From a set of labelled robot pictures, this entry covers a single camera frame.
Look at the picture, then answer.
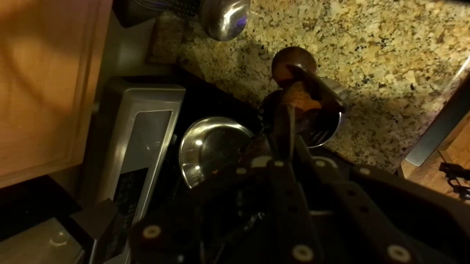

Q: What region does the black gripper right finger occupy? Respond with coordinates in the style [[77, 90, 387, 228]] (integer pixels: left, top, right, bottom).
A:
[[292, 138, 470, 264]]

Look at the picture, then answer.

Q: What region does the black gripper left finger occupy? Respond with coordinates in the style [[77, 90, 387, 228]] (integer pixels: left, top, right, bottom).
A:
[[127, 155, 326, 264]]

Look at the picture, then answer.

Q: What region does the perforated steel cutlery holder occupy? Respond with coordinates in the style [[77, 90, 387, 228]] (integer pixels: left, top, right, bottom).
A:
[[258, 84, 346, 152]]

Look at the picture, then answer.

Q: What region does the steel utensil holder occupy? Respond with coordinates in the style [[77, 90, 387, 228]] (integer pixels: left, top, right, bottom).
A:
[[113, 0, 202, 30]]

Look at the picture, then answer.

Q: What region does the slotted wooden turner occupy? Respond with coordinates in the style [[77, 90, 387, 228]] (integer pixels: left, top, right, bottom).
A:
[[295, 115, 340, 149]]

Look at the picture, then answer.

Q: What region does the stainless steel pan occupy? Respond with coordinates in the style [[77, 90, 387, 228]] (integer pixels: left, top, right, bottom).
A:
[[177, 115, 257, 191]]

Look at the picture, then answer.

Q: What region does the round wooden spoon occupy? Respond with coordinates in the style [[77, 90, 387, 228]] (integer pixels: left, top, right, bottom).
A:
[[270, 46, 318, 89]]

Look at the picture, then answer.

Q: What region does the stainless steel stove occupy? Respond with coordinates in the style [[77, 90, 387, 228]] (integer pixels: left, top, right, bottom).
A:
[[79, 77, 268, 264]]

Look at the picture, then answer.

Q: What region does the steel ladle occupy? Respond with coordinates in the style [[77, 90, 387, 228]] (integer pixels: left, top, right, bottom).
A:
[[199, 0, 252, 43]]

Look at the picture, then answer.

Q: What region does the wooden wall cabinet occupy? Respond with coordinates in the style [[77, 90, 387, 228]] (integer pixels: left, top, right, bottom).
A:
[[0, 0, 114, 191]]

